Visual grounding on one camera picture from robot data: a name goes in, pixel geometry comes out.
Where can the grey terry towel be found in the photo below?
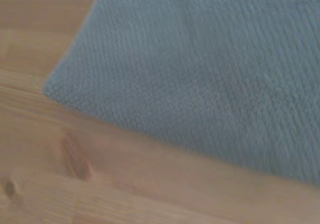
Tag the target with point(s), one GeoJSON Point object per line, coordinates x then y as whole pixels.
{"type": "Point", "coordinates": [200, 71]}

